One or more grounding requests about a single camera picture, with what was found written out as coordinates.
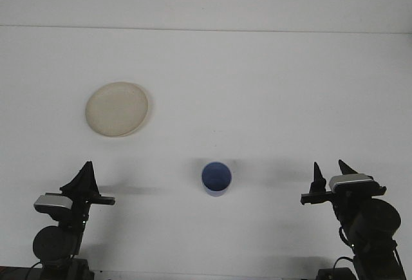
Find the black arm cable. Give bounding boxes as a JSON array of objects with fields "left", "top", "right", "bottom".
[
  {"left": 333, "top": 225, "right": 405, "bottom": 280},
  {"left": 26, "top": 261, "right": 44, "bottom": 280}
]

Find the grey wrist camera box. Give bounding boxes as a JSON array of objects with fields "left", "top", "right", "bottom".
[
  {"left": 33, "top": 195, "right": 72, "bottom": 214},
  {"left": 328, "top": 173, "right": 375, "bottom": 194}
]

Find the pale blue cup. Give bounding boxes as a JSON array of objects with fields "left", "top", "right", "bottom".
[{"left": 201, "top": 161, "right": 232, "bottom": 198}]

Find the pale round plate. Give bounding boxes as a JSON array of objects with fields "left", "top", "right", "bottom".
[{"left": 84, "top": 81, "right": 152, "bottom": 138}]

